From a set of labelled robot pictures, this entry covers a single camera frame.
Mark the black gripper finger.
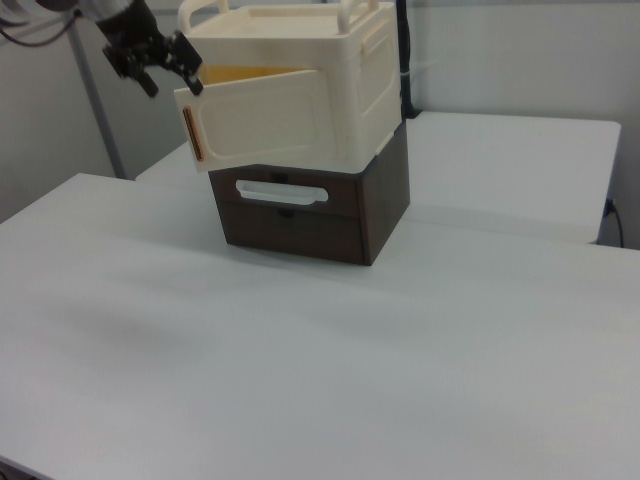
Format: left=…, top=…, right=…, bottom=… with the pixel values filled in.
left=138, top=71, right=160, bottom=99
left=169, top=29, right=204, bottom=97

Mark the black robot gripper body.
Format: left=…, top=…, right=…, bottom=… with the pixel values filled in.
left=97, top=2, right=176, bottom=80

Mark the cream cabinet door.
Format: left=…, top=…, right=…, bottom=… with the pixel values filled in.
left=173, top=68, right=324, bottom=174

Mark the cream plastic cabinet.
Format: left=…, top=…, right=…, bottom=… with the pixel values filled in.
left=178, top=0, right=401, bottom=174

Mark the plain brown drawer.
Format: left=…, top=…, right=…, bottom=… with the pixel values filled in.
left=219, top=202, right=370, bottom=265

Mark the dark brown drawer box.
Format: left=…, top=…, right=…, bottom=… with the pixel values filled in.
left=207, top=124, right=412, bottom=266

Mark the cream tubular carry handle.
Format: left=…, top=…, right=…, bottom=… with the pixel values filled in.
left=337, top=0, right=379, bottom=34
left=178, top=0, right=229, bottom=34

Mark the grey metal partition post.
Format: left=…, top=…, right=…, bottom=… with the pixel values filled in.
left=68, top=12, right=126, bottom=180

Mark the brown door handle strip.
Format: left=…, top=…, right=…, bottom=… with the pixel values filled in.
left=182, top=105, right=205, bottom=164

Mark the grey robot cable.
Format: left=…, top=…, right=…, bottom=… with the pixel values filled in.
left=0, top=7, right=84, bottom=49

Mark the white drawer handle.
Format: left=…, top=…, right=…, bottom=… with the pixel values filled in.
left=234, top=178, right=329, bottom=207

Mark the brown drawer with white handle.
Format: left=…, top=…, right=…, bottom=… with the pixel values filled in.
left=208, top=168, right=362, bottom=218

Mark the black power cable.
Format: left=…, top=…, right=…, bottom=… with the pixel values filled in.
left=604, top=198, right=626, bottom=249

